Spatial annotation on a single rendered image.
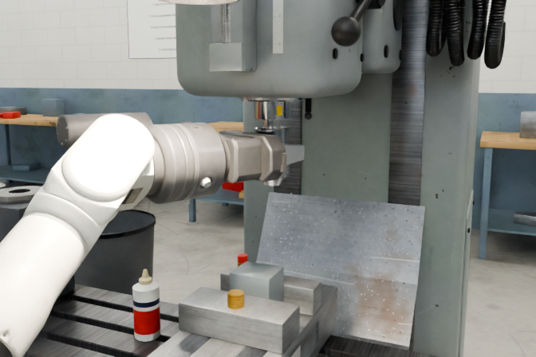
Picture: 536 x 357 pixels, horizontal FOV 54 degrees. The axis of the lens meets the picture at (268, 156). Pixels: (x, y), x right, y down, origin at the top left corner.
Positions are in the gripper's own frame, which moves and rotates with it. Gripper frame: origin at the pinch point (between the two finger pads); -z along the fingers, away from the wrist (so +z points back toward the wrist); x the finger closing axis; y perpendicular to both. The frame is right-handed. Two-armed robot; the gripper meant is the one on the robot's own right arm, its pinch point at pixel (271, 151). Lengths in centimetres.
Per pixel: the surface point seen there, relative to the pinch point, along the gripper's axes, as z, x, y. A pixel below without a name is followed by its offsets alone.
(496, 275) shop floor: -297, 98, 119
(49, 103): -166, 561, 16
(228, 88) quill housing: 8.5, -1.7, -8.4
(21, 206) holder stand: 20.1, 40.2, 11.9
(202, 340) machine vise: 10.6, 1.0, 23.5
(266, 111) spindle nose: 2.1, -1.3, -5.5
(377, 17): -14.1, -5.9, -18.2
